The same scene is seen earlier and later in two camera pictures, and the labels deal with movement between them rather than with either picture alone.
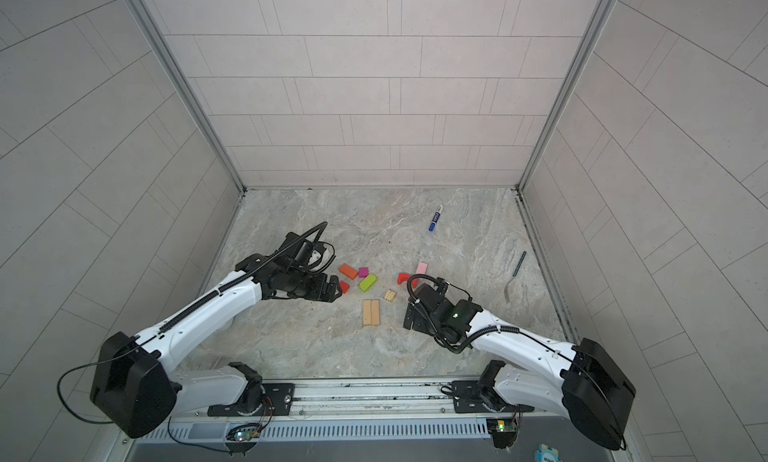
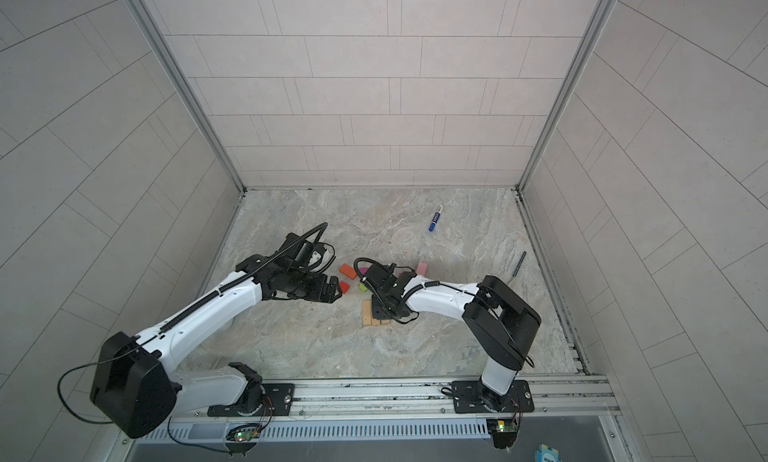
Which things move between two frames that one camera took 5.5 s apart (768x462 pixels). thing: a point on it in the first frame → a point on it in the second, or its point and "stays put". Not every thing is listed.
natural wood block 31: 367,311 stays put
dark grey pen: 519,263 stays put
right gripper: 416,320 → 377,314
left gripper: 319,292 stays put
